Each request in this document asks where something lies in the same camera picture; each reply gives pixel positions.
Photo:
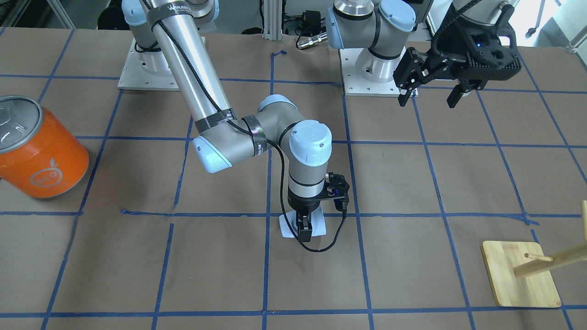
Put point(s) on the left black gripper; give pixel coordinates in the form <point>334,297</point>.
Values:
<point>453,56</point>

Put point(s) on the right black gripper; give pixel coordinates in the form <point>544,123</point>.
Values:
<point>301,203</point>

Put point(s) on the wooden cup tree stand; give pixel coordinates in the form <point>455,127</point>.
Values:
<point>519,273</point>

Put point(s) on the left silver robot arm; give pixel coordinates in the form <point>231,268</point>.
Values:
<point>382,27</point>

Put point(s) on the aluminium frame post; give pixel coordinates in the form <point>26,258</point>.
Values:
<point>272,11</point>

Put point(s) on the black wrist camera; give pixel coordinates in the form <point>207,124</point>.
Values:
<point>337,190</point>

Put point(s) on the orange can-shaped container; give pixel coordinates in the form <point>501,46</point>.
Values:
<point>38,155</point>

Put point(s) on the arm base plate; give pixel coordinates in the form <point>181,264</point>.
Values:
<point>146,71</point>
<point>366,75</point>

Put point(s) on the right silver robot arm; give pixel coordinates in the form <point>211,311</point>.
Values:
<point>174,29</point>

